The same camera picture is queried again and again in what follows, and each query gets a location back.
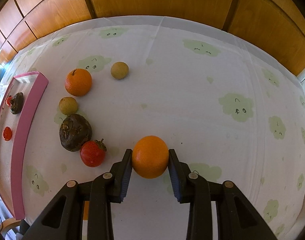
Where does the orange with long stem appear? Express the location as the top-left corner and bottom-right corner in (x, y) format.
(83, 201), (90, 220)

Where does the red tomato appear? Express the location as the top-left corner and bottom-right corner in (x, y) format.
(6, 95), (12, 107)
(80, 139), (107, 167)
(2, 126), (13, 141)

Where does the small orange tangerine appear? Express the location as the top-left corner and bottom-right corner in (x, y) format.
(131, 135), (169, 179)

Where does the dark brown fruit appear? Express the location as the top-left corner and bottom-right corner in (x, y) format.
(59, 114), (92, 152)
(10, 92), (24, 114)

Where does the orange with stem top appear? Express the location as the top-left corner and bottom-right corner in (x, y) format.
(65, 68), (92, 96)

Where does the small green-brown fruit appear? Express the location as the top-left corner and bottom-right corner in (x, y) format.
(111, 62), (129, 80)

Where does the dark brown fruit on cloth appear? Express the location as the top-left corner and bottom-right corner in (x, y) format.
(59, 114), (92, 152)

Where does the white cloud-print tablecloth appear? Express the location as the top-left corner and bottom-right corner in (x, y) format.
(0, 17), (305, 239)

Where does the pink cardboard tray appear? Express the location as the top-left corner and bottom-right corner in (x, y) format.
(0, 72), (48, 220)

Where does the wooden wall cabinet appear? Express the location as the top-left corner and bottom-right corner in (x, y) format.
(0, 0), (305, 75)

